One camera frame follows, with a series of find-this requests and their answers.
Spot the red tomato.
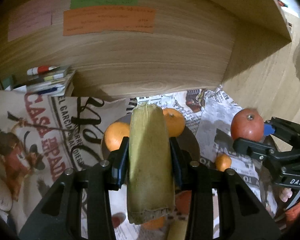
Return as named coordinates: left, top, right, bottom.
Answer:
left=230, top=108, right=264, bottom=142
left=175, top=191, right=192, bottom=215

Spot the orange sleeve forearm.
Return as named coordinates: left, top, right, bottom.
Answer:
left=285, top=201, right=300, bottom=228

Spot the person's right hand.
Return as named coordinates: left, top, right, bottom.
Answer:
left=279, top=188, right=293, bottom=203

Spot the small mandarin at right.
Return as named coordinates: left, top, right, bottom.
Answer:
left=215, top=153, right=232, bottom=172

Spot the dark red grape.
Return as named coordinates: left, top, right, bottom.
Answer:
left=111, top=212, right=126, bottom=229

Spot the black white newspaper sheet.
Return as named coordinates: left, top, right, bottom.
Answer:
left=79, top=84, right=278, bottom=240

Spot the dark round plate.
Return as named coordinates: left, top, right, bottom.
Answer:
left=101, top=114, right=200, bottom=161

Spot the illustrated casa newspaper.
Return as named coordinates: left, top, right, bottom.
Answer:
left=0, top=89, right=138, bottom=233

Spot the small orange mandarin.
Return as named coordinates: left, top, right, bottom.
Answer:
left=142, top=217, right=165, bottom=230

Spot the right orange on plate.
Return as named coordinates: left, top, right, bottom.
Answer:
left=163, top=108, right=185, bottom=137

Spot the orange on plate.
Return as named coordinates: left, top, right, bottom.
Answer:
left=163, top=108, right=185, bottom=137
left=103, top=122, right=130, bottom=152

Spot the left orange on plate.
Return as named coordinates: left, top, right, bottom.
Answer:
left=103, top=122, right=130, bottom=152

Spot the stack of books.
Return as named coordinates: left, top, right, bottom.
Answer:
left=3, top=66, right=76, bottom=96

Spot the red white marker pen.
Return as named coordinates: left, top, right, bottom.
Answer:
left=26, top=65, right=58, bottom=76

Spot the orange sticky note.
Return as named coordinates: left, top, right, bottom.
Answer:
left=63, top=5, right=156, bottom=36

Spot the pink sticky note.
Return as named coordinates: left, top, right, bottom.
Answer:
left=7, top=0, right=54, bottom=42

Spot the green sticky note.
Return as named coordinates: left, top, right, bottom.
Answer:
left=70, top=0, right=138, bottom=9

